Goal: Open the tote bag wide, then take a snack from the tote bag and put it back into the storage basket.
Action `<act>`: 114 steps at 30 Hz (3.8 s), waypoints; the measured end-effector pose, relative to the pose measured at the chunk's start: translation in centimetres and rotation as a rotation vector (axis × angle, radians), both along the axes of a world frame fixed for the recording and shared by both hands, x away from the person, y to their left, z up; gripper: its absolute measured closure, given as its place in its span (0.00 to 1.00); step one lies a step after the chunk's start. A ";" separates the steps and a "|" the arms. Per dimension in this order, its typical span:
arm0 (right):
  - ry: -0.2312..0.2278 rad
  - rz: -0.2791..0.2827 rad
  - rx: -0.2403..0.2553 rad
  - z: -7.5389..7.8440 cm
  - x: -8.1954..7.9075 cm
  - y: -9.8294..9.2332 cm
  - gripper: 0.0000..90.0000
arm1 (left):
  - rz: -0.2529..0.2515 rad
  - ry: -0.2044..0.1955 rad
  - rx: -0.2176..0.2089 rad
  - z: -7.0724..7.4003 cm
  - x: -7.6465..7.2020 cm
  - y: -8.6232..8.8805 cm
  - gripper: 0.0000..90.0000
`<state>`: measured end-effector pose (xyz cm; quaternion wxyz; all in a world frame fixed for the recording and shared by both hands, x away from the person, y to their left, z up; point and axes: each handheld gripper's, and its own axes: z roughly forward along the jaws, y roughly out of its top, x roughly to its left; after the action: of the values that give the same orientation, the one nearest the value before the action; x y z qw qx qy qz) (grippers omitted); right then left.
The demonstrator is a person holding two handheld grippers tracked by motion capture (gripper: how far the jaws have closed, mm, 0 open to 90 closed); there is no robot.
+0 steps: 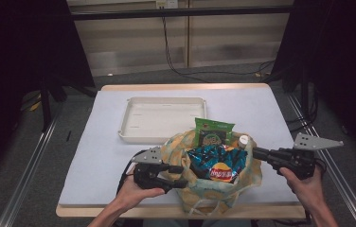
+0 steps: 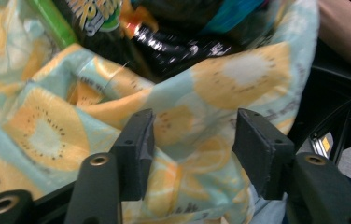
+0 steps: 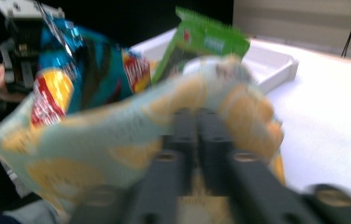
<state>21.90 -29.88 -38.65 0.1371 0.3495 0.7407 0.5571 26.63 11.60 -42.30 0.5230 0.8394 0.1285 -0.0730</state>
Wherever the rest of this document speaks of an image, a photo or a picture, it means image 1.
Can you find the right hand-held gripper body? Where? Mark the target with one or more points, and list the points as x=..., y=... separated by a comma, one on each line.
x=296, y=159

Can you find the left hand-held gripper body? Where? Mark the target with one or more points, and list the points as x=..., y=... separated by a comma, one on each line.
x=149, y=171

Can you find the dark drink bottle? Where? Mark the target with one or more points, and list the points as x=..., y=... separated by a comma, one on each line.
x=243, y=141

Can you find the orange print fabric bag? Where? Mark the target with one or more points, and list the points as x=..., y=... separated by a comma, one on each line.
x=204, y=195

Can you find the blue potato chips bag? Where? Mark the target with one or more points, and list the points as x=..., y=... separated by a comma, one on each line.
x=217, y=157

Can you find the green seaweed snack packet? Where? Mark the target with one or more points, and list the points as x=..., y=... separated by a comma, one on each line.
x=214, y=127

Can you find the white plastic tray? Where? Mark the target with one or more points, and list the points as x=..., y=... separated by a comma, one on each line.
x=154, y=116

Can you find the person's left hand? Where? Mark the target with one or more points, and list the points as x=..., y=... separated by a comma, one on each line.
x=132, y=195

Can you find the person's right hand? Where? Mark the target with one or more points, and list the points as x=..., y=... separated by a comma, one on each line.
x=308, y=192

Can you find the small yellow plug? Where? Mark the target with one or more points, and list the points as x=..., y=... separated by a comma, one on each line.
x=258, y=75

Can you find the black curtain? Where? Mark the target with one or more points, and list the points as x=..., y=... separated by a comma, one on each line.
x=15, y=47
x=343, y=47

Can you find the black metal stand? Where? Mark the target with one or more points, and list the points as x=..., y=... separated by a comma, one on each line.
x=45, y=104

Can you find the yellow tape piece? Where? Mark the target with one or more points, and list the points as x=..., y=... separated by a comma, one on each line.
x=35, y=106

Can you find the black horizontal bar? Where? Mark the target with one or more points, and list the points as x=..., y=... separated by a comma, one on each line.
x=166, y=13

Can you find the white power outlet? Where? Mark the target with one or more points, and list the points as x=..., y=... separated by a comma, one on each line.
x=166, y=3

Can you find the aluminium rail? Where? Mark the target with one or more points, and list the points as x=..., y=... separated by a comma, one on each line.
x=334, y=176
x=27, y=170

